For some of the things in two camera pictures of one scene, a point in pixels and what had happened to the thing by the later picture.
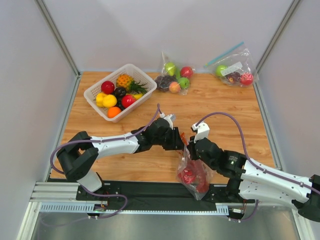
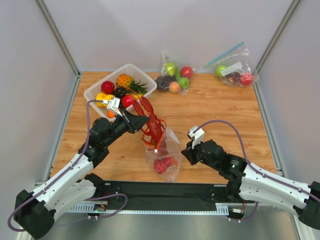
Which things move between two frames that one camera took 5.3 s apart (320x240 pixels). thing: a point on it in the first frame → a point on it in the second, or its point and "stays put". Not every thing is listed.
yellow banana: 138,96 stays put
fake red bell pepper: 187,176 → 161,165
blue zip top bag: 235,67 stays put
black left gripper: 176,139 → 131,122
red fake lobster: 197,169 → 155,127
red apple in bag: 186,71 stays put
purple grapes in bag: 163,82 stays put
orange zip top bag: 196,174 → 167,161
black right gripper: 194,149 stays put
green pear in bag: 170,67 stays put
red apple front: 127,100 stays put
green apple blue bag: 219,68 stays put
